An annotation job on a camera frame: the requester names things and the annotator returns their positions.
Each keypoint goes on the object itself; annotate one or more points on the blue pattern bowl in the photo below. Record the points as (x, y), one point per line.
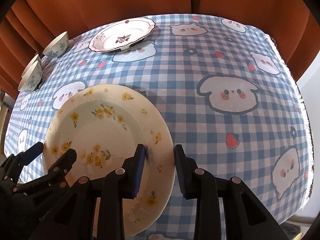
(58, 45)
(34, 59)
(31, 78)

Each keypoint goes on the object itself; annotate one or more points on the round yellow flower plate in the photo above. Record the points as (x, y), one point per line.
(104, 124)

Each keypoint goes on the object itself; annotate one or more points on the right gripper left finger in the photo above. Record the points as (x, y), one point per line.
(122, 183)

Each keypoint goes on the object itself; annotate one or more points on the small red flower plate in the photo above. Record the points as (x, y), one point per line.
(121, 35)

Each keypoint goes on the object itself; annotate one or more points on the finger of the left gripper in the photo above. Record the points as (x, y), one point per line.
(48, 208)
(13, 166)

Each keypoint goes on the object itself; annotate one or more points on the blue checkered tablecloth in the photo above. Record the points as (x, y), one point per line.
(223, 89)

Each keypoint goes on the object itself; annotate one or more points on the orange curtain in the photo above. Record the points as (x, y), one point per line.
(28, 26)

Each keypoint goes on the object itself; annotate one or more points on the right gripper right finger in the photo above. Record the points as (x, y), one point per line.
(245, 216)

